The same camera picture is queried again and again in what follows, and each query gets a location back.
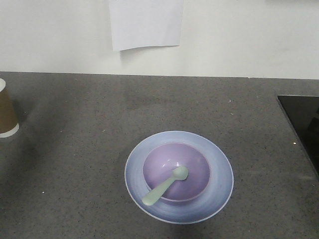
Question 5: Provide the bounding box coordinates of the purple plastic bowl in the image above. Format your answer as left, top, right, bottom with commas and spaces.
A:
143, 142, 210, 202

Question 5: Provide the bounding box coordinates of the brown paper cup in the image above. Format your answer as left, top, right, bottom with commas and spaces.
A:
0, 79, 19, 138

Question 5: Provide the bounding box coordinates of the pale green plastic spoon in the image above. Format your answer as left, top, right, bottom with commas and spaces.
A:
142, 166, 189, 206

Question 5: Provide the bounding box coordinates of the white paper sheet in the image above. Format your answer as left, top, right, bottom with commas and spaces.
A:
109, 0, 184, 51

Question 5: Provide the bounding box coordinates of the light blue plate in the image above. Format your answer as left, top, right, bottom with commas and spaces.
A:
124, 130, 234, 225

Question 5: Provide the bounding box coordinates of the black glass gas hob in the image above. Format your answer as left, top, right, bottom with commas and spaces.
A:
277, 95, 319, 178

